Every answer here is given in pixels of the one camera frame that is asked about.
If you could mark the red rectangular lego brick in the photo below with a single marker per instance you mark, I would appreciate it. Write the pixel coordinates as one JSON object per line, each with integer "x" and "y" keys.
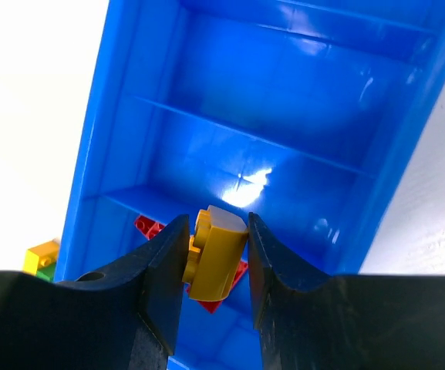
{"x": 147, "y": 227}

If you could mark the yellow black striped lego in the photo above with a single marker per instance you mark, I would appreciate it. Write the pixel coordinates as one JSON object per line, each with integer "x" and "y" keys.
{"x": 214, "y": 254}

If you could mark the blue plastic sorting bin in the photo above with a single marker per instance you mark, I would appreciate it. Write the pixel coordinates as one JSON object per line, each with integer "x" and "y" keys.
{"x": 305, "y": 113}

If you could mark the yellow and green lego stack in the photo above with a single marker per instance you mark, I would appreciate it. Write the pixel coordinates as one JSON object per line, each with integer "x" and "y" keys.
{"x": 40, "y": 261}

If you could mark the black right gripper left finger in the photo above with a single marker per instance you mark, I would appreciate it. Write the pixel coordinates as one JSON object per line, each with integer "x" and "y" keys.
{"x": 124, "y": 315}

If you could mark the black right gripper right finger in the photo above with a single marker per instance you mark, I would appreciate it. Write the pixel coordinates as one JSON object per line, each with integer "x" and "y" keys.
{"x": 307, "y": 319}

